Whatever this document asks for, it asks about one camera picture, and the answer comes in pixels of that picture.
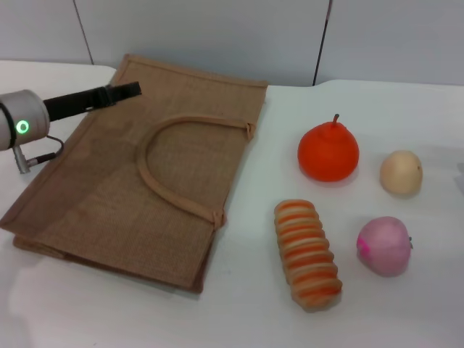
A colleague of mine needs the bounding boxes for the black cable with metal plug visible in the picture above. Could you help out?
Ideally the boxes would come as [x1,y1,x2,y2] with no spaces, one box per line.
[12,134,66,175]

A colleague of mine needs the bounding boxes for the orange striped toy bread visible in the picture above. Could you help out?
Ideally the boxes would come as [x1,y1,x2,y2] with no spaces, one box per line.
[273,198,344,314]

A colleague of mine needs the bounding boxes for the pink toy peach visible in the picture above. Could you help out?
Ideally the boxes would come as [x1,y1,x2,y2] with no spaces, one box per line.
[356,215,415,278]

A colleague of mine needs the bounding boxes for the brown jute handbag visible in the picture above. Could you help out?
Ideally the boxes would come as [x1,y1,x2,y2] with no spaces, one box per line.
[0,53,270,295]

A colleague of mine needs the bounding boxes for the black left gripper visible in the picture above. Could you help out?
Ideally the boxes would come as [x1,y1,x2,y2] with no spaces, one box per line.
[42,80,142,123]

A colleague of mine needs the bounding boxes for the beige round toy fruit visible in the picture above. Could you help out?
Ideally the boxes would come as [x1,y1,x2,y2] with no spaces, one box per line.
[378,149,424,198]

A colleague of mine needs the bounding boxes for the orange toy pear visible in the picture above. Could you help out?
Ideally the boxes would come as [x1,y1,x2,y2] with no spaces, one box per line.
[297,113,361,183]

